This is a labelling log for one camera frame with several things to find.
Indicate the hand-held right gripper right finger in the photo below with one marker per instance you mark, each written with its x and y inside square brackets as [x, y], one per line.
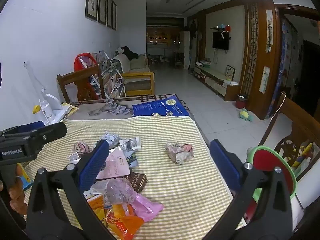
[225, 166]

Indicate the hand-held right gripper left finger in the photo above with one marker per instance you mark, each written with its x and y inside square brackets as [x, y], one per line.
[93, 163]

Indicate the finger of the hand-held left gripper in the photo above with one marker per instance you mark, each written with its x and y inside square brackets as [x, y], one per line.
[51, 131]
[31, 126]

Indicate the pink packet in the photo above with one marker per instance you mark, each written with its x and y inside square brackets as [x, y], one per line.
[117, 166]

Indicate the clear plastic bag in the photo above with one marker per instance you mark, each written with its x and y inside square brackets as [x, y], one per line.
[117, 190]

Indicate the red bucket with green rim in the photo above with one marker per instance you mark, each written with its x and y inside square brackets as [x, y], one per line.
[270, 160]

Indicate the brown patterned box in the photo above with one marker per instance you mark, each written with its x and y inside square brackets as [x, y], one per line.
[137, 182]

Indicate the pinkish paper ball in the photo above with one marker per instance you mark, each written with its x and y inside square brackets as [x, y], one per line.
[179, 153]

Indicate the orange plastic bag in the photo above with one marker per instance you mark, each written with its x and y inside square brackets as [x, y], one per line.
[123, 222]

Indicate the pink plastic bag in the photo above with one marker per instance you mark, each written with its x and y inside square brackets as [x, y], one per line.
[147, 206]

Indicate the person's left hand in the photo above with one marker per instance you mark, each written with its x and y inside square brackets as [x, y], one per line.
[17, 200]

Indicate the small printed card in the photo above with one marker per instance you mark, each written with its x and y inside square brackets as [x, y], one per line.
[74, 157]

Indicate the white desk lamp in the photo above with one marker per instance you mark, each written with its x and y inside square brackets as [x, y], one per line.
[51, 107]

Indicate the yellow book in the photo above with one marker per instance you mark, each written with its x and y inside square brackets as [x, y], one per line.
[71, 108]

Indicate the blue and yellow toy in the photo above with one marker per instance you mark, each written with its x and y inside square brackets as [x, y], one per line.
[26, 180]

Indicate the green plush turtle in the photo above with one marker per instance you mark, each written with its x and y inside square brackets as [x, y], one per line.
[244, 115]

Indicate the yellow checked tablecloth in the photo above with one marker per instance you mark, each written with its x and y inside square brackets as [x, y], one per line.
[175, 192]

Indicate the plain wooden chair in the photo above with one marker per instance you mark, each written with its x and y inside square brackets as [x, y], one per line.
[80, 76]

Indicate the small red waste bin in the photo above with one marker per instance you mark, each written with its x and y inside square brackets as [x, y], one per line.
[241, 102]

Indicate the red bag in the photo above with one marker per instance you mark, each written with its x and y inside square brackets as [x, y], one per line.
[78, 61]

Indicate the colourful toys on chair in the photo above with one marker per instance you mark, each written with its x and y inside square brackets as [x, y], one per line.
[303, 155]

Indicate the white book rack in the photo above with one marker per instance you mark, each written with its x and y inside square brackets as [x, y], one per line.
[110, 77]

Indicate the carved wooden chair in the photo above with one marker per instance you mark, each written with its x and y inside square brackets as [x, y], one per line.
[297, 120]

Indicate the low television cabinet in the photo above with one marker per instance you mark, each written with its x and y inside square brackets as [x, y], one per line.
[215, 80]

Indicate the small framed picture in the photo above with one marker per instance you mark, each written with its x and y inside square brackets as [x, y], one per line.
[230, 72]

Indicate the wooden sofa with cushions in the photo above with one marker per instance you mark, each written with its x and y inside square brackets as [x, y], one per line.
[137, 76]

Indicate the black and white plush toy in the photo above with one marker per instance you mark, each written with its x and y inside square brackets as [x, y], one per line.
[127, 52]

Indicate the blue patterned door curtain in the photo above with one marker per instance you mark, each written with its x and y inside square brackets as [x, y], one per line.
[285, 62]

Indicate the tall white cabinet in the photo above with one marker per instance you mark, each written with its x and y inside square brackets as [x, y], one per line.
[184, 50]

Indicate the wall scroll painting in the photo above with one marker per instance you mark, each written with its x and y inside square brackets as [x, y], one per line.
[265, 79]
[269, 30]

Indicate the wall television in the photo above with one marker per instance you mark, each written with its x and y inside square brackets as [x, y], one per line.
[220, 40]

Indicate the framed wall picture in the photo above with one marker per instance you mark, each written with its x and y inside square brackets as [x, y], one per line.
[114, 16]
[109, 11]
[92, 0]
[102, 5]

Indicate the wall shelf with items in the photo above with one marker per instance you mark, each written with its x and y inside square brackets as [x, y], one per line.
[221, 28]

